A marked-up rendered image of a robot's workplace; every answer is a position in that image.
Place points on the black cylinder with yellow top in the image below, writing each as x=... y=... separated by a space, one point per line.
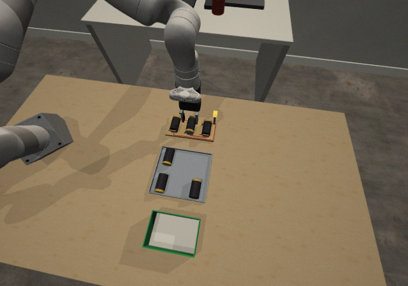
x=161 y=183
x=206 y=127
x=190 y=124
x=168 y=157
x=195 y=188
x=175 y=123

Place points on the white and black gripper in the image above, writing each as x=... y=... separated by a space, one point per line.
x=187 y=92

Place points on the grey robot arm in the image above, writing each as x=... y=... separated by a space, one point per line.
x=182 y=28

